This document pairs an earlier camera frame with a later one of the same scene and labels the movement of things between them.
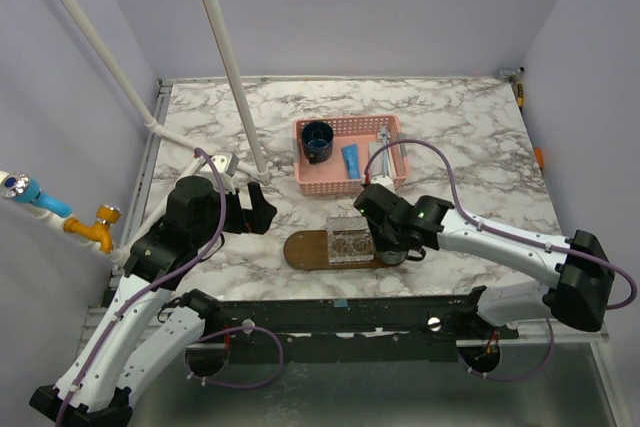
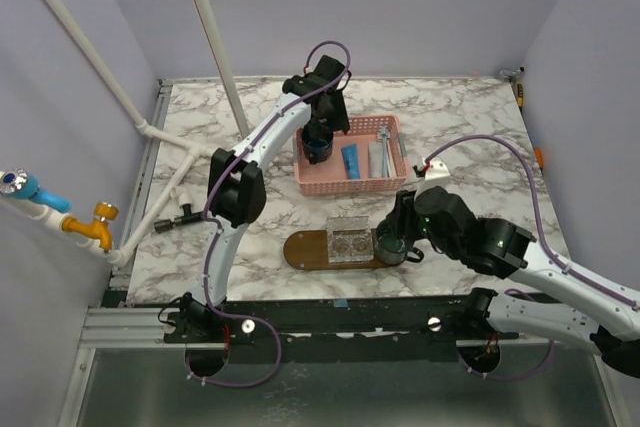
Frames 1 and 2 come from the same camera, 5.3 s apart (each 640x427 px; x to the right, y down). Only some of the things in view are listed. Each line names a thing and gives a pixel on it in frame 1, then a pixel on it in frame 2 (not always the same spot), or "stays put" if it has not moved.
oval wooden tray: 309,250 stays put
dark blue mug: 317,140 stays put
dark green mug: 398,256 stays put
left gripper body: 233,213 -> 333,118
